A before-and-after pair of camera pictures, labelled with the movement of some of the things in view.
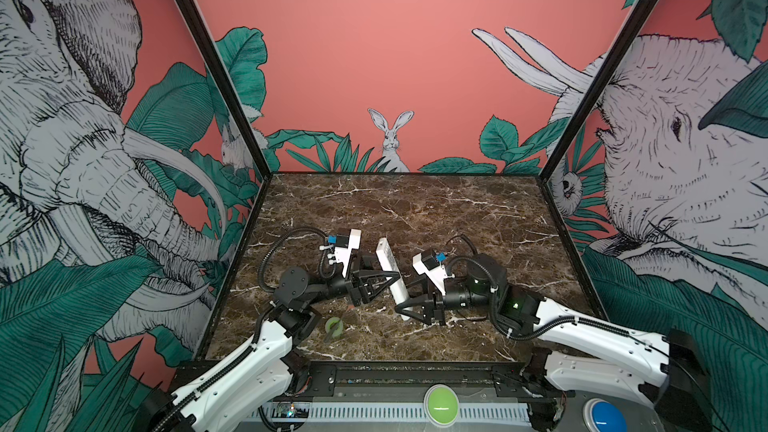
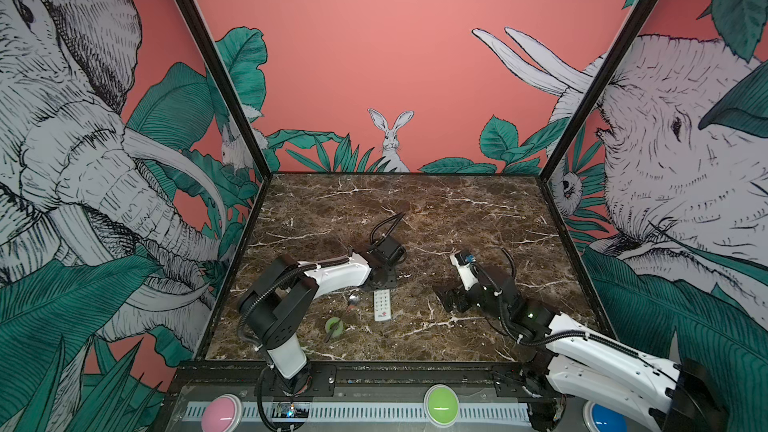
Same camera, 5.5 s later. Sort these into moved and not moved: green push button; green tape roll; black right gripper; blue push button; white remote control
Moved: white remote control; black right gripper
Not moved: green push button; blue push button; green tape roll
